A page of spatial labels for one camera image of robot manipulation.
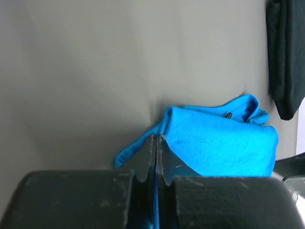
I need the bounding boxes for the blue t shirt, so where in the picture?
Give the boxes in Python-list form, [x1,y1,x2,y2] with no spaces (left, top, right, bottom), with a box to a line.
[114,94,279,229]

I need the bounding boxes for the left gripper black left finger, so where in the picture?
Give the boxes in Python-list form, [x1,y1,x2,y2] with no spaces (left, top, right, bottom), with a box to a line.
[120,135,156,226]

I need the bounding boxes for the folded black t shirt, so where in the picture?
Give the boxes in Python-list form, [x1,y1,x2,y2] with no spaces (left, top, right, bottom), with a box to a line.
[266,0,305,121]

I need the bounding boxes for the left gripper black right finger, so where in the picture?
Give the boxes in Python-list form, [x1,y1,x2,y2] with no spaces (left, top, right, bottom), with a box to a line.
[156,135,200,229]

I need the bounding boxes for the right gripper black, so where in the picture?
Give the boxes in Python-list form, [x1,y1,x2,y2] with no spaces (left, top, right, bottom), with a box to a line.
[273,152,305,215]

